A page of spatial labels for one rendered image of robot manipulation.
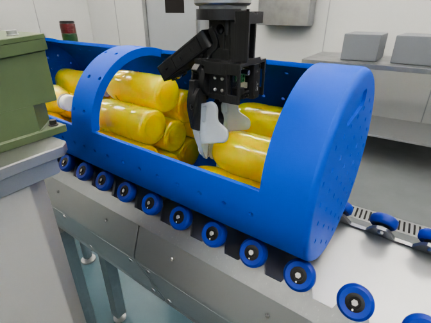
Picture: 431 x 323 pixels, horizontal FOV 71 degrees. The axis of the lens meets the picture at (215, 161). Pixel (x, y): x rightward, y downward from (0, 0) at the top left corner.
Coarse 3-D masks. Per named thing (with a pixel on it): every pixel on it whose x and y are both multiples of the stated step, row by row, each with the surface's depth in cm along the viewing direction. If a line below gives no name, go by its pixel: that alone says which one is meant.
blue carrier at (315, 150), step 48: (48, 48) 87; (96, 48) 77; (144, 48) 58; (96, 96) 53; (288, 96) 57; (336, 96) 33; (96, 144) 55; (288, 144) 34; (336, 144) 34; (192, 192) 44; (240, 192) 38; (288, 192) 34; (336, 192) 42; (288, 240) 37
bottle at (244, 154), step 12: (228, 132) 46; (240, 132) 45; (216, 144) 46; (228, 144) 44; (240, 144) 43; (252, 144) 43; (264, 144) 42; (216, 156) 46; (228, 156) 44; (240, 156) 43; (252, 156) 42; (264, 156) 41; (228, 168) 45; (240, 168) 43; (252, 168) 42; (252, 180) 45
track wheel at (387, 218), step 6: (372, 216) 53; (378, 216) 52; (384, 216) 52; (390, 216) 52; (372, 222) 54; (378, 222) 53; (384, 222) 51; (390, 222) 51; (396, 222) 51; (390, 228) 52; (396, 228) 52
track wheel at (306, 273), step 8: (288, 264) 43; (296, 264) 42; (304, 264) 42; (288, 272) 43; (296, 272) 42; (304, 272) 42; (312, 272) 41; (288, 280) 42; (296, 280) 42; (304, 280) 41; (312, 280) 41; (296, 288) 41; (304, 288) 41
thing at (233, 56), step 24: (216, 24) 39; (240, 24) 37; (216, 48) 40; (240, 48) 38; (192, 72) 42; (216, 72) 40; (240, 72) 38; (264, 72) 43; (216, 96) 42; (240, 96) 39
